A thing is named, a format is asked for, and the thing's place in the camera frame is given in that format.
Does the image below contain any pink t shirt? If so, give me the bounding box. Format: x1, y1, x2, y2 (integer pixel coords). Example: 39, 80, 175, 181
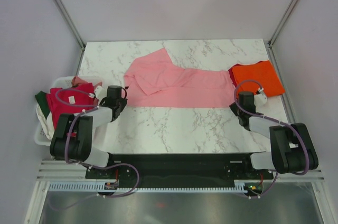
124, 48, 234, 108

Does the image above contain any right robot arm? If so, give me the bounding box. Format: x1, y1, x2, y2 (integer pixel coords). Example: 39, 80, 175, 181
230, 91, 319, 175

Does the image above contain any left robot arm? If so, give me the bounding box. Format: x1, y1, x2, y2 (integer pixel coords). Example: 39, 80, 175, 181
50, 85, 127, 169

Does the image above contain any dark red folded t shirt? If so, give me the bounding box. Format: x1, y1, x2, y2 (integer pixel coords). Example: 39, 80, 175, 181
228, 68, 237, 87

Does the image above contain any orange folded t shirt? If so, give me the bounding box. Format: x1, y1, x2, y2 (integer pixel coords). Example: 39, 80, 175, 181
232, 61, 285, 97

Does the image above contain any magenta t shirt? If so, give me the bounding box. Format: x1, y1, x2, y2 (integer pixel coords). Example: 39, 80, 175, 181
46, 83, 98, 128

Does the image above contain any white t shirt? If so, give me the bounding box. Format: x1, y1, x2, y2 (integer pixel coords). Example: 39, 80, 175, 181
36, 105, 55, 140

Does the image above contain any dark green t shirt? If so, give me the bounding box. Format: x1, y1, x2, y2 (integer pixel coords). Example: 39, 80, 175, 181
35, 91, 50, 119

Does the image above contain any white laundry basket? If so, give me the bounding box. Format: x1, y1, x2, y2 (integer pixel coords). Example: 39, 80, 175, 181
34, 76, 104, 146

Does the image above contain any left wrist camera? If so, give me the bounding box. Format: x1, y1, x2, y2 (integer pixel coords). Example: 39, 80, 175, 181
89, 85, 107, 101

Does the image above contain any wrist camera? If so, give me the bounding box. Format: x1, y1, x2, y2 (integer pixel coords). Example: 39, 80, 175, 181
254, 87, 268, 107
89, 85, 107, 101

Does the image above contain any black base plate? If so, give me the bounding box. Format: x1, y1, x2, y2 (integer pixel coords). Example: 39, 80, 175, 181
86, 153, 273, 188

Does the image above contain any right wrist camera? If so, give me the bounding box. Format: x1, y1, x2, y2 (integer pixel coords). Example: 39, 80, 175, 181
254, 87, 268, 107

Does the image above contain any white cable duct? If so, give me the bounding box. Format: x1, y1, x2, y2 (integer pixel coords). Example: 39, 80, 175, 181
48, 181, 247, 193

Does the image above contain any left aluminium frame post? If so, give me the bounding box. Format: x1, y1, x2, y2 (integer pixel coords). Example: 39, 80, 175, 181
36, 0, 87, 50

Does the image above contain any aluminium frame post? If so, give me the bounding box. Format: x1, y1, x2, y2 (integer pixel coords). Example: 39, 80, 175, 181
36, 0, 87, 50
266, 0, 316, 48

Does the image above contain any right aluminium frame post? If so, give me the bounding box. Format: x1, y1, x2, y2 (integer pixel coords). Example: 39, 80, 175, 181
266, 0, 316, 48

